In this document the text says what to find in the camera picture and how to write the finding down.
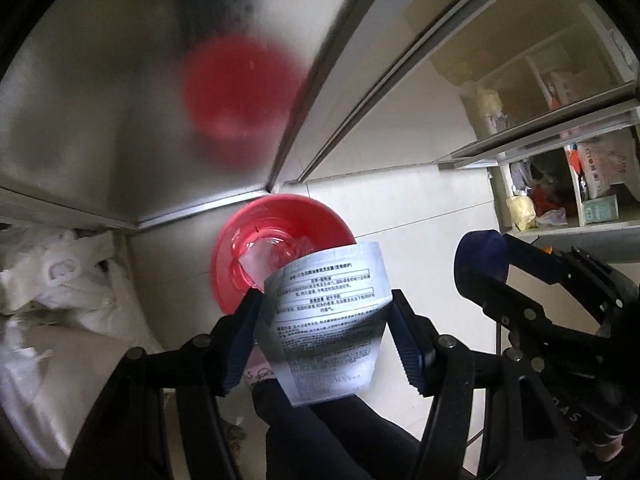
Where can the small pale green box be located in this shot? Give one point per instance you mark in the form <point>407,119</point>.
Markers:
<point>600,209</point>

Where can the yellow plastic bag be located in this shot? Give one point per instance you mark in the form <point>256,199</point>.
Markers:
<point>520,210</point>

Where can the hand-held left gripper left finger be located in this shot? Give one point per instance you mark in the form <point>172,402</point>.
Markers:
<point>245,340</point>

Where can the pink slipper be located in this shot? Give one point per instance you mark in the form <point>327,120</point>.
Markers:
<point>257,371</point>

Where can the white printed sack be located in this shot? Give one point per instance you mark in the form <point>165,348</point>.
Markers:
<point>600,165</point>

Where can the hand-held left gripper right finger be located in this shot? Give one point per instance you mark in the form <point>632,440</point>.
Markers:
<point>407,350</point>

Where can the person's dark trousers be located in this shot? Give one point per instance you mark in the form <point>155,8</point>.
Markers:
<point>320,440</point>

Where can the white printed sachet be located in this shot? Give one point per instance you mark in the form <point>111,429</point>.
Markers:
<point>330,320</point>

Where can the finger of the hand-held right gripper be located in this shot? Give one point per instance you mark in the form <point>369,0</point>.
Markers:
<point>482,252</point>
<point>492,305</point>

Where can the white plastic bag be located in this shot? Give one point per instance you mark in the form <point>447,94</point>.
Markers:
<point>60,275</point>
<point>40,390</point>

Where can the steel cabinet door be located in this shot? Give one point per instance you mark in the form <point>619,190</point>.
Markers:
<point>100,110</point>

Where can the red plastic bag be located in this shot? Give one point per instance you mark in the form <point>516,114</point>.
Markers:
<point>545,198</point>

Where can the person's right forearm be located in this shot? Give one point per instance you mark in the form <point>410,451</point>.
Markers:
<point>611,452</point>

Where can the white cabinet shelf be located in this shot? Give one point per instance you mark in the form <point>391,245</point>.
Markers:
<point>500,190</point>

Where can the clear plastic wrapper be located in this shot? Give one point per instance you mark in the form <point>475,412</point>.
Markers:
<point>270,256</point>

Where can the red plastic basin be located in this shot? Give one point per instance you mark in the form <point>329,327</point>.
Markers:
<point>295,220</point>

